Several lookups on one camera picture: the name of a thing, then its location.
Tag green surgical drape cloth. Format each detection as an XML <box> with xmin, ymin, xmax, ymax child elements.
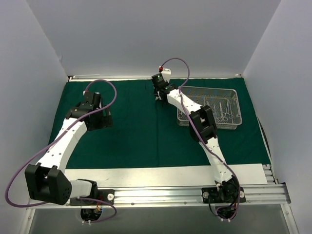
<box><xmin>67</xmin><ymin>78</ymin><xmax>270</xmax><ymax>169</ymax></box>

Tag metal mesh instrument tray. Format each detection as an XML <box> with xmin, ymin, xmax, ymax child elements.
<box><xmin>181</xmin><ymin>86</ymin><xmax>242</xmax><ymax>130</ymax></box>

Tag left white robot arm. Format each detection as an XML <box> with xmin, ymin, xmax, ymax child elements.
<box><xmin>24</xmin><ymin>92</ymin><xmax>113</xmax><ymax>205</ymax></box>

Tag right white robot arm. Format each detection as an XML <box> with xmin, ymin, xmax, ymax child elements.
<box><xmin>151</xmin><ymin>73</ymin><xmax>241</xmax><ymax>201</ymax></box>

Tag steel forceps left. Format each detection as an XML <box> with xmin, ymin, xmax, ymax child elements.
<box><xmin>213</xmin><ymin>105</ymin><xmax>222</xmax><ymax>122</ymax></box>

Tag steel forceps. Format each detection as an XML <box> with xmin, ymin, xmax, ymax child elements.
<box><xmin>213</xmin><ymin>105</ymin><xmax>222</xmax><ymax>122</ymax></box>
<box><xmin>218</xmin><ymin>102</ymin><xmax>228</xmax><ymax>122</ymax></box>

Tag steel forceps middle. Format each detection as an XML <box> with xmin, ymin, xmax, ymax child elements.
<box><xmin>218</xmin><ymin>102</ymin><xmax>228</xmax><ymax>122</ymax></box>

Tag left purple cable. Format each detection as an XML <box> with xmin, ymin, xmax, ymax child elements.
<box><xmin>4</xmin><ymin>79</ymin><xmax>117</xmax><ymax>222</ymax></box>

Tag back aluminium rail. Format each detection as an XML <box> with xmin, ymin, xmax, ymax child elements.
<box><xmin>69</xmin><ymin>74</ymin><xmax>242</xmax><ymax>80</ymax></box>

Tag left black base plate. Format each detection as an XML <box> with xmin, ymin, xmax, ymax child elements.
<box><xmin>69</xmin><ymin>189</ymin><xmax>115</xmax><ymax>206</ymax></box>

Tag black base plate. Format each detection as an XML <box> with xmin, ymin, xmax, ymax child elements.
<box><xmin>69</xmin><ymin>189</ymin><xmax>115</xmax><ymax>206</ymax></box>
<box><xmin>201</xmin><ymin>187</ymin><xmax>237</xmax><ymax>204</ymax></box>

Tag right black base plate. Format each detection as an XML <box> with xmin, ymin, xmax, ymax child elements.
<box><xmin>201</xmin><ymin>187</ymin><xmax>237</xmax><ymax>204</ymax></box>

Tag front aluminium rail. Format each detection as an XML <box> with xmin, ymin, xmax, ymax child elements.
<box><xmin>26</xmin><ymin>184</ymin><xmax>291</xmax><ymax>209</ymax></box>

